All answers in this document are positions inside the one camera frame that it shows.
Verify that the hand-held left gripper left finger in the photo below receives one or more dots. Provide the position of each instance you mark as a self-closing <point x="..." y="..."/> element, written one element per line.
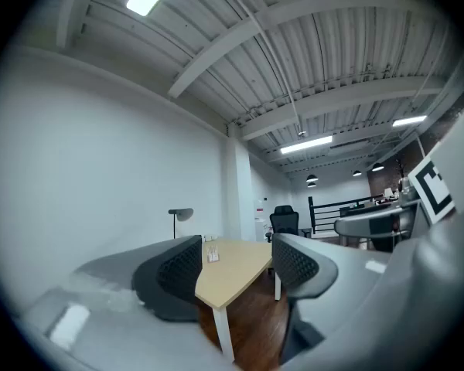
<point x="166" y="284"/>

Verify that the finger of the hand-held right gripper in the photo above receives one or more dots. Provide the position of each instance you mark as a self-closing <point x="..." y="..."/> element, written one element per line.
<point x="355" y="224"/>

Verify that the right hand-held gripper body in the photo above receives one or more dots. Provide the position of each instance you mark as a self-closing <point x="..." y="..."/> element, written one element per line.
<point x="437" y="191"/>

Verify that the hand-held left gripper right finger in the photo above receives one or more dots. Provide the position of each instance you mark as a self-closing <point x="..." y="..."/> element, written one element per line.
<point x="301" y="269"/>

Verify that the white table leg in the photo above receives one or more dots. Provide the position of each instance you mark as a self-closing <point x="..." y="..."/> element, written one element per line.
<point x="225" y="334"/>
<point x="277" y="286"/>

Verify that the black metal railing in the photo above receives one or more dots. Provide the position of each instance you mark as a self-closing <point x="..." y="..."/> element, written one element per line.
<point x="325" y="216"/>

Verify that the black office chair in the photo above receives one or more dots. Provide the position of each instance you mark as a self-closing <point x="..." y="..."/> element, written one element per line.
<point x="285" y="222"/>

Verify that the grey desk lamp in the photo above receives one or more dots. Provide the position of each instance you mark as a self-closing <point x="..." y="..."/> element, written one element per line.
<point x="181" y="215"/>

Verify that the white ceiling pipe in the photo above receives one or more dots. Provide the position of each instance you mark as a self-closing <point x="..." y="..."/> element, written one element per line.
<point x="272" y="52"/>

